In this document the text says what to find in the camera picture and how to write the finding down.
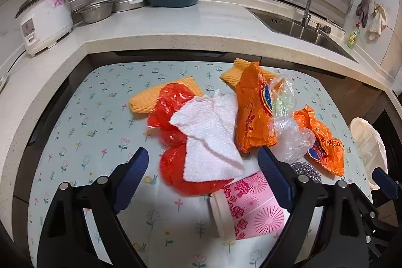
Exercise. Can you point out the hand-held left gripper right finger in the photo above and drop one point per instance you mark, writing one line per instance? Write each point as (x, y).
(276, 173)

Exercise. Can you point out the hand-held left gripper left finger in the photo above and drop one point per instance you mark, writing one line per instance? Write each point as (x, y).
(135, 173)

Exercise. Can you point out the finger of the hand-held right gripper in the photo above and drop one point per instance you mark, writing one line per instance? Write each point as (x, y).
(388, 184)

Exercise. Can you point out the large steel wool scrubber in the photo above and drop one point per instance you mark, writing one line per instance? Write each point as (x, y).
(306, 170)

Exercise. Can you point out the clear plastic bag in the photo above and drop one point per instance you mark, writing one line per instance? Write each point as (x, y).
(292, 139)

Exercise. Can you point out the red plastic bag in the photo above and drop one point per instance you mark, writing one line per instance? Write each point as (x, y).
(171, 161)

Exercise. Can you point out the pink patterned paper cup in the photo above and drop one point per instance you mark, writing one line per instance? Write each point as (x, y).
(254, 208)

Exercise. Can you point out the trash bin with white liner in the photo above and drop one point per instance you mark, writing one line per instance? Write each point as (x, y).
(367, 142)

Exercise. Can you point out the small orange plastic bag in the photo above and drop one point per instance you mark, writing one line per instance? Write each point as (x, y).
(326, 145)

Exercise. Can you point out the large orange plastic bag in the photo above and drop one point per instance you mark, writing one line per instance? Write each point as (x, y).
(251, 117)

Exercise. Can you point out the clear wrapper with green print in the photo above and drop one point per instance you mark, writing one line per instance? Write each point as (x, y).
(282, 101)

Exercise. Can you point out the yellow ribbed dish cloth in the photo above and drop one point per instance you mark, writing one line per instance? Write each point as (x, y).
(147, 98)
(235, 70)

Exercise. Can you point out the white paper towel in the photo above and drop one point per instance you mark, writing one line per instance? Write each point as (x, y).
(207, 136)

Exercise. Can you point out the floral tablecloth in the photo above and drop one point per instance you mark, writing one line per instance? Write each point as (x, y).
(94, 117)

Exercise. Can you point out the wooden base cabinet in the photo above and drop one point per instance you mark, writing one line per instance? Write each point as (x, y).
(355, 95)

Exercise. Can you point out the green dish soap bottle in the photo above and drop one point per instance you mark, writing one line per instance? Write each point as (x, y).
(352, 37)

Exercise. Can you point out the stainless steel sink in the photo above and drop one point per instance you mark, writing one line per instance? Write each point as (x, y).
(282, 21)

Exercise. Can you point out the small steel wool scrubber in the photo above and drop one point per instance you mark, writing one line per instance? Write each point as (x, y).
(326, 29)

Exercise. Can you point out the beige hanging cloth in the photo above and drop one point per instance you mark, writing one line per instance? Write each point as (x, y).
(377, 23)

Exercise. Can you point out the chrome kitchen faucet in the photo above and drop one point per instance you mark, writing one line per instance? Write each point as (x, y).
(306, 10)

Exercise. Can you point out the steel colander bowl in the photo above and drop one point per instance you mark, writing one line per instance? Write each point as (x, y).
(94, 12)

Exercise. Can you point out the flat steel pan with lid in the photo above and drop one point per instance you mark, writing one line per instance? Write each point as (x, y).
(128, 2)

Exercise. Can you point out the grey hanging cloth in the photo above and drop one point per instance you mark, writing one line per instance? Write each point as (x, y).
(364, 10)

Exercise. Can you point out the white rice cooker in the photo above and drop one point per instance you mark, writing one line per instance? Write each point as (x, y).
(44, 23)

